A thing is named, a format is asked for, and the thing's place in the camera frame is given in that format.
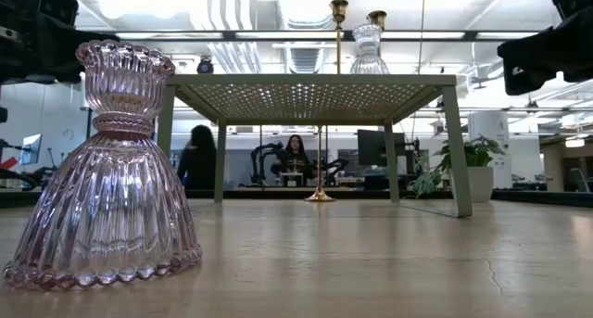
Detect gold metal candlestick holder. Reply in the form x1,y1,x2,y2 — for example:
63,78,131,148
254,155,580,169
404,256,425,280
366,10,388,32
329,0,349,76
304,125,336,203

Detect tilted background monitor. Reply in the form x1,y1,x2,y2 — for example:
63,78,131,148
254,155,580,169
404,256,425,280
19,133,43,167

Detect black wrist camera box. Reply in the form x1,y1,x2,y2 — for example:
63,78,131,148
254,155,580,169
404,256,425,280
550,0,593,20
36,0,80,28

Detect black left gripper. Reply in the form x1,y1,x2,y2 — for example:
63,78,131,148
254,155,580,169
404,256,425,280
0,0,120,85

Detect dark background monitor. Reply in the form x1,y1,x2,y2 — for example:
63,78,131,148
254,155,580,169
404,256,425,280
356,129,408,167

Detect clear ribbed glass candle holder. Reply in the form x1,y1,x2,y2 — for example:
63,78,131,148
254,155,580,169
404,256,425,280
348,23,391,76

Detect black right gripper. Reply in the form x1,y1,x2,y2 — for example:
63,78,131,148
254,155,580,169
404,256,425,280
497,5,593,96

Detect pink ribbed glass candle holder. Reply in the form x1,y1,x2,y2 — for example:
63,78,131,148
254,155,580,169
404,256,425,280
2,39,204,291

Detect person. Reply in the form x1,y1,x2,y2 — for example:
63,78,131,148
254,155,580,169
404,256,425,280
271,134,317,188
177,124,218,192

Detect green perforated metal riser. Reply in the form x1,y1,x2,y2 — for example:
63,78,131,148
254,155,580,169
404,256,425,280
157,73,473,219

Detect green plant in white pot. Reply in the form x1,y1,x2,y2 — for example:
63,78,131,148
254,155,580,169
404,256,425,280
410,134,507,204

